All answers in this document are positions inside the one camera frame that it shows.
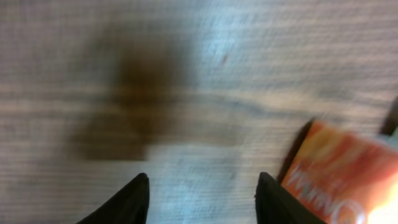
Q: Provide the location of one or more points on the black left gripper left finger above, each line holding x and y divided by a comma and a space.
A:
129, 205

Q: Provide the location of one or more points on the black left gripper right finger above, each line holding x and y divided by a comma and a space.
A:
274, 205

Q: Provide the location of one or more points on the small orange box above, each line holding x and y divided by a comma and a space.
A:
343, 177

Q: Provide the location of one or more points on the teal wet wipes pack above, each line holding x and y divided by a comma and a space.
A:
390, 138

